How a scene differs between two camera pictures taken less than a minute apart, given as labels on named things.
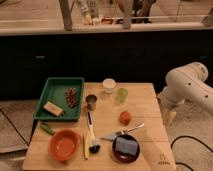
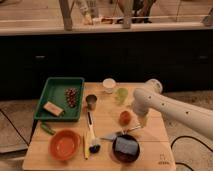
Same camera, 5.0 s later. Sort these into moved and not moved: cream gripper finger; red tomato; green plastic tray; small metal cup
Moved: cream gripper finger
Not moved: small metal cup; green plastic tray; red tomato
